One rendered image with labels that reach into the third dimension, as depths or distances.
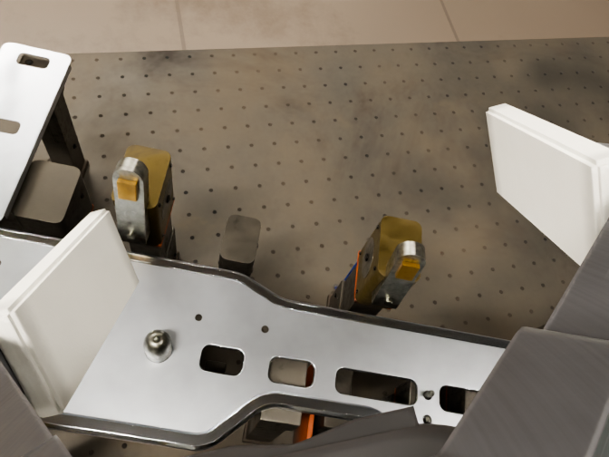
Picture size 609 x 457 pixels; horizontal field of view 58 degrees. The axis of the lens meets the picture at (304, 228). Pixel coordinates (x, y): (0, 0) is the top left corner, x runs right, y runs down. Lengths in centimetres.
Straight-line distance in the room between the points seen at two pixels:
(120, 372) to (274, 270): 45
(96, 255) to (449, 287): 101
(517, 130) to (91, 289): 13
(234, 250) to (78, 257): 59
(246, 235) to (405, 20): 200
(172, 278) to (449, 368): 38
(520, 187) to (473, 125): 122
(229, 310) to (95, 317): 55
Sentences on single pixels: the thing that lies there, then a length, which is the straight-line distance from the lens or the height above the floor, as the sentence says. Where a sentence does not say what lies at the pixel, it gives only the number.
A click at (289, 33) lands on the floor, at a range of 243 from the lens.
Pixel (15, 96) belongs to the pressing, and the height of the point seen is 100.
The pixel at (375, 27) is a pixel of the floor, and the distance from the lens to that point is 257.
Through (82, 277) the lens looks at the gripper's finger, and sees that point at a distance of 17.
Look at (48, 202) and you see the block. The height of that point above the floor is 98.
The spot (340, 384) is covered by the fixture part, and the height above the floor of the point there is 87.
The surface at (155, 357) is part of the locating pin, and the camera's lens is 67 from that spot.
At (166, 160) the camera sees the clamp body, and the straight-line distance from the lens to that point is 75.
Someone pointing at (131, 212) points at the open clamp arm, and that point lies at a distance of 72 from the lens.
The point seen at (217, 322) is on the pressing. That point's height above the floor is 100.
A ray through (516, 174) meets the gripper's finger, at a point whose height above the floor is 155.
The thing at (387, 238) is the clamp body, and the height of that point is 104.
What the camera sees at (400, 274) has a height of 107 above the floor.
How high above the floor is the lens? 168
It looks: 62 degrees down
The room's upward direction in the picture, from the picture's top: 22 degrees clockwise
